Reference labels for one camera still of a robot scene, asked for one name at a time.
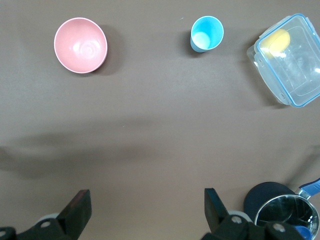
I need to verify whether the clear plastic container blue seal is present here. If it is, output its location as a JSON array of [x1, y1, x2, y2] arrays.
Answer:
[[246, 13, 320, 109]]

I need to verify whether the blue plastic cup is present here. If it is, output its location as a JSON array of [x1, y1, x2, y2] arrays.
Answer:
[[189, 15, 225, 54]]

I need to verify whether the black saucepan with blue handle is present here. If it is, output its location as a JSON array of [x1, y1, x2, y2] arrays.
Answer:
[[243, 177, 320, 240]]

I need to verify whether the pink bowl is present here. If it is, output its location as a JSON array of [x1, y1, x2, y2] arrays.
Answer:
[[53, 16, 109, 74]]

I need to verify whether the small blue object in saucepan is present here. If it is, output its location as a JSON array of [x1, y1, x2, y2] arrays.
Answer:
[[293, 224, 313, 240]]

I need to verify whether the brown table cover mat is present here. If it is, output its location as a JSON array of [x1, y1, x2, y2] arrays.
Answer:
[[0, 0, 320, 240]]

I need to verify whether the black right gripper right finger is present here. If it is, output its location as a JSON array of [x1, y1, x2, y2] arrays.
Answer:
[[201, 187, 301, 240]]

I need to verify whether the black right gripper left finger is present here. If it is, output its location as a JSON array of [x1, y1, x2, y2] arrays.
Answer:
[[0, 189, 92, 240]]

